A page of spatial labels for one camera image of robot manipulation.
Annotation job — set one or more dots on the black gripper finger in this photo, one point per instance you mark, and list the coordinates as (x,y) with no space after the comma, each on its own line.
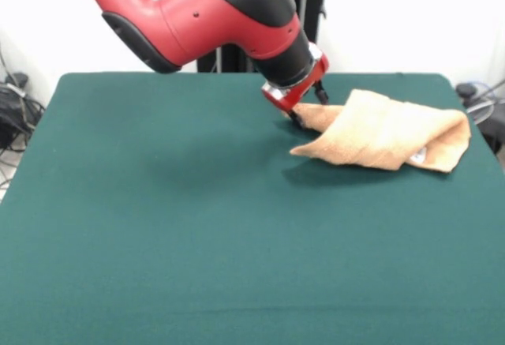
(296,119)
(321,94)

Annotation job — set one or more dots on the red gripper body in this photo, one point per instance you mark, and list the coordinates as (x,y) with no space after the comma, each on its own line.
(298,94)

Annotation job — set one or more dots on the orange terry towel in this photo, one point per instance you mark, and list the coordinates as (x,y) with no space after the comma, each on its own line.
(386,132)

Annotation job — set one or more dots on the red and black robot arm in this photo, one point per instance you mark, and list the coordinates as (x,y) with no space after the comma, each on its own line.
(221,25)

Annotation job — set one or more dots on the dark green table cloth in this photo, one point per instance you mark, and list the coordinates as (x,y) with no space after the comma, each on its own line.
(158,222)

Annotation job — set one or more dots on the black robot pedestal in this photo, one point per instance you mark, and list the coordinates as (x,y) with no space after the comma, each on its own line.
(311,5)

